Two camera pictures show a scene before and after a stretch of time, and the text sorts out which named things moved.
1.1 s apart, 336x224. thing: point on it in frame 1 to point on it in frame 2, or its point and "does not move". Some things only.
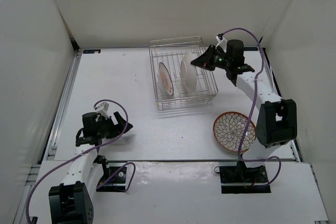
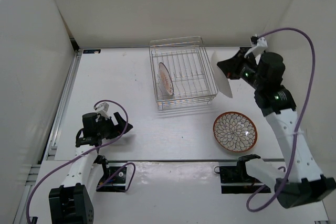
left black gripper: (115, 128) does not move
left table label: (91, 51) does not move
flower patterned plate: (228, 130) does not move
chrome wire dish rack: (178, 83) does not move
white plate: (188, 73) to (222, 82)
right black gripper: (204, 61) to (230, 66)
